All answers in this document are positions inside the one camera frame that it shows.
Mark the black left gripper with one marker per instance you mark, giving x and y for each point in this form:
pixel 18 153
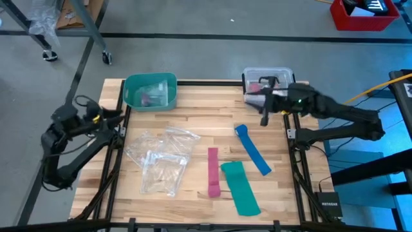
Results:
pixel 88 117

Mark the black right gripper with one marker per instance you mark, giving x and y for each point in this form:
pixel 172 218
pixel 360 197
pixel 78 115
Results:
pixel 286 98

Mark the clear zip bag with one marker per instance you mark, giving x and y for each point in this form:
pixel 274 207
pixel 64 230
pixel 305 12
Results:
pixel 140 149
pixel 164 175
pixel 183 139
pixel 157 93

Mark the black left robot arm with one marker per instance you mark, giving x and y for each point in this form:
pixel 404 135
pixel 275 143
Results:
pixel 67 151

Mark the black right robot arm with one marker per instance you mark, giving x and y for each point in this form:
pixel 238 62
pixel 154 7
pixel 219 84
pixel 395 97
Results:
pixel 347 116

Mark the red bandage roll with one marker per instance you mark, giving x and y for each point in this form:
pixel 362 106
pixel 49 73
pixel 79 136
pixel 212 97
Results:
pixel 255 87

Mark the blue bandage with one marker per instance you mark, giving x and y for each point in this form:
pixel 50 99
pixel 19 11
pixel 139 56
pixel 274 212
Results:
pixel 254 153

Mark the pink bandage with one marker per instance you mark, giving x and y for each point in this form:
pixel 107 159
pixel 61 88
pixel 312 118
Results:
pixel 214 170

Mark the teal green bandage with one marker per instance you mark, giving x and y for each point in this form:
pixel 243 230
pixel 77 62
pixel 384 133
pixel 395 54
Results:
pixel 239 190

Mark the clear plastic storage box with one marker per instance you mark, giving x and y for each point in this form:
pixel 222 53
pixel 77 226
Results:
pixel 252 74

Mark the teal plastic bin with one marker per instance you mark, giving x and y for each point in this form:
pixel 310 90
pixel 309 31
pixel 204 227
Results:
pixel 128 96

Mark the black caster wheel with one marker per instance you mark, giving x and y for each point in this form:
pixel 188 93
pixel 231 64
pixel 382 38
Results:
pixel 50 55
pixel 107 58

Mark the brown cardboard box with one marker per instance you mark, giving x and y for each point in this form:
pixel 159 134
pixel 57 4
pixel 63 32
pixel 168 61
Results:
pixel 72 14

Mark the crumpled clear plastic wrap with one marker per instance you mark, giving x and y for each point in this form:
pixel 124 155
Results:
pixel 43 21

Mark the red plastic crate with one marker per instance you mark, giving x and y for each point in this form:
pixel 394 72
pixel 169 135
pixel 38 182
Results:
pixel 363 23

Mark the white paper sheet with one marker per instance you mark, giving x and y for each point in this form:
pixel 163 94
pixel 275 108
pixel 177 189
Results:
pixel 360 12

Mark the black side table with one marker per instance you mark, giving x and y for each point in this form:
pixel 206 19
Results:
pixel 402 96

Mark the black device with white stripes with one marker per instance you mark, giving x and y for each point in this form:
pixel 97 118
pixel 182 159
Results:
pixel 375 5

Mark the black aluminium table frame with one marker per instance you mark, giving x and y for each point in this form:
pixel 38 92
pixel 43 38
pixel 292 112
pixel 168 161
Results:
pixel 297 180

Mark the grey metal cart frame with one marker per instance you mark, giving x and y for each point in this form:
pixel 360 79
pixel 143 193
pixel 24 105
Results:
pixel 88 22

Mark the black Netgear network switch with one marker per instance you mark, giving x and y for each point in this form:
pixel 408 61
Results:
pixel 329 205

